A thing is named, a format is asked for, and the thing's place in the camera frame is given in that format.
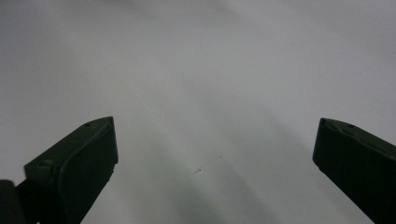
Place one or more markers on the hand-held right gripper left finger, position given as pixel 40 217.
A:
pixel 77 171

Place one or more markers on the white table cover sheet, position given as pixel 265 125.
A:
pixel 199 77

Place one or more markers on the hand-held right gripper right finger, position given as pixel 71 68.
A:
pixel 358 168

